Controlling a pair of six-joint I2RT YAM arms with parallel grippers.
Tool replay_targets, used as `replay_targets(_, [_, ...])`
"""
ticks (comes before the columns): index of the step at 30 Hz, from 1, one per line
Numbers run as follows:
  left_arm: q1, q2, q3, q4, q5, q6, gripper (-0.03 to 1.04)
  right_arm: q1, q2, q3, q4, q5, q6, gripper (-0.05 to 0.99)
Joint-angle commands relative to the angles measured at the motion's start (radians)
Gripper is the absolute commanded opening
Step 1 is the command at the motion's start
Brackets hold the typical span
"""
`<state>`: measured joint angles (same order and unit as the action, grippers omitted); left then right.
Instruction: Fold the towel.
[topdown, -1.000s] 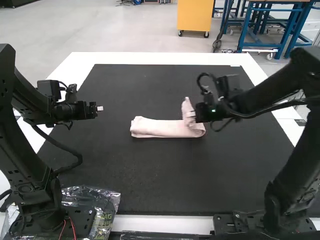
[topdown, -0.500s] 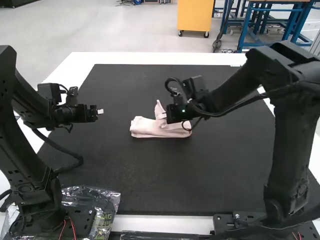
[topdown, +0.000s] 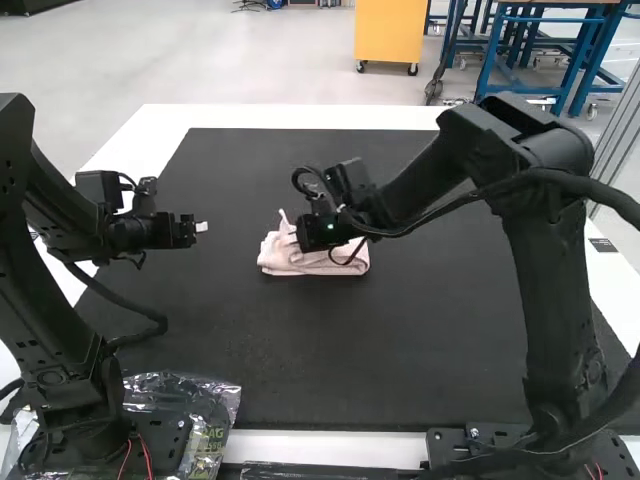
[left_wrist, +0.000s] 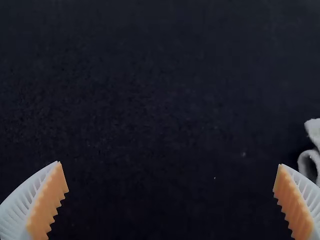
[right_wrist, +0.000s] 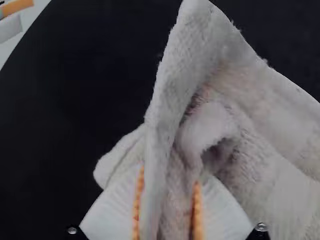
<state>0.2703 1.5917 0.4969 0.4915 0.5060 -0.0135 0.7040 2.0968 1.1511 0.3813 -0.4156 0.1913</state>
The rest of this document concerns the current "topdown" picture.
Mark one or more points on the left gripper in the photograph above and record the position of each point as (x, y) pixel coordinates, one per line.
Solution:
(170, 231)

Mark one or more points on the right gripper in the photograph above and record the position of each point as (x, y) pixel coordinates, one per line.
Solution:
(322, 232)

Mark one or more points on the pale towel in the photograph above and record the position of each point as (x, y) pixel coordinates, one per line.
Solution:
(280, 257)

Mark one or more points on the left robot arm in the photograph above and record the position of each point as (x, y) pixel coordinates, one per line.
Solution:
(30, 280)

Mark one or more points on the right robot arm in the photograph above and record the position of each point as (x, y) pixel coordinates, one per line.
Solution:
(550, 275)

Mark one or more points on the black mat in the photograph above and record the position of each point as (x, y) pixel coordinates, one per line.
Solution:
(300, 340)

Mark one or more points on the silver foil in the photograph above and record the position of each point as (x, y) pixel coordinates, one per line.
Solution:
(210, 400)

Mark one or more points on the yellow wheeled cabinet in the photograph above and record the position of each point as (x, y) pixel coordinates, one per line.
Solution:
(390, 30)

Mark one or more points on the dark base panel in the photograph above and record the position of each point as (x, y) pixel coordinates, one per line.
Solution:
(500, 450)
(325, 472)
(165, 445)

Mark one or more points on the black label plate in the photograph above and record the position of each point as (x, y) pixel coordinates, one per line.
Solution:
(602, 244)

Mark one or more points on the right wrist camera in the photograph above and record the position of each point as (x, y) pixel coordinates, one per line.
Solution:
(317, 202)

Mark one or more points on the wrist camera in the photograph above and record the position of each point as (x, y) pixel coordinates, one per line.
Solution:
(317, 202)
(145, 197)

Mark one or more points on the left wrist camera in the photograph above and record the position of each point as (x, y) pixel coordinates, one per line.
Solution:
(145, 197)

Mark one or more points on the blue frame workbench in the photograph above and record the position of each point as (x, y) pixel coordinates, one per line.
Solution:
(450, 35)
(545, 20)

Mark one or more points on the grey metal frame post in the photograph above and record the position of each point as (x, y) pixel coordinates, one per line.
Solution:
(620, 150)

